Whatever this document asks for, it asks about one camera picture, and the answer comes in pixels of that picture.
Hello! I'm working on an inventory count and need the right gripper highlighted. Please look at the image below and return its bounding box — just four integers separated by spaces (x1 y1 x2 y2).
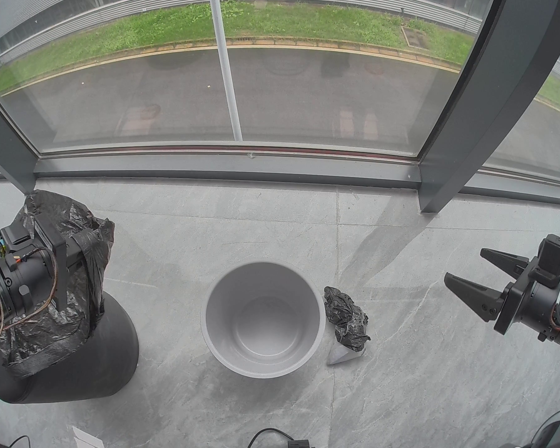
444 248 560 339

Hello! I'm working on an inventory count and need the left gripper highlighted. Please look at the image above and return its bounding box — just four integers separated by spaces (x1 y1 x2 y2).
14 234 71 314

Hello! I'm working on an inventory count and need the black plastic bag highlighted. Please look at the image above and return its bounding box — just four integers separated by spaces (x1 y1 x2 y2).
0 189 115 378

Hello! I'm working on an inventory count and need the black plastic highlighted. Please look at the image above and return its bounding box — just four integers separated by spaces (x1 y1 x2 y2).
323 286 371 353

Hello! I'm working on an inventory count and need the white trash bin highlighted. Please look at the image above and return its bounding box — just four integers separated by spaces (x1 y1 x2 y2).
201 261 327 380

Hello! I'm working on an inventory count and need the dark grey round chair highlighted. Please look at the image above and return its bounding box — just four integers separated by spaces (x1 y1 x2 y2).
0 292 139 405

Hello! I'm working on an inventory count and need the window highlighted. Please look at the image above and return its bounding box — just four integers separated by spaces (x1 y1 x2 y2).
0 0 560 214

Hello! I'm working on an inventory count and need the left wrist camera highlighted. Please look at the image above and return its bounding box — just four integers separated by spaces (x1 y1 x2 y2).
0 214 53 256

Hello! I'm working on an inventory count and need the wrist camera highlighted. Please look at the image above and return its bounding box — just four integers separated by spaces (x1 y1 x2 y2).
0 214 53 256
527 234 560 288

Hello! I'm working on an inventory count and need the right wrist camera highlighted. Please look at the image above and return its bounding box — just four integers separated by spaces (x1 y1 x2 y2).
527 234 560 288

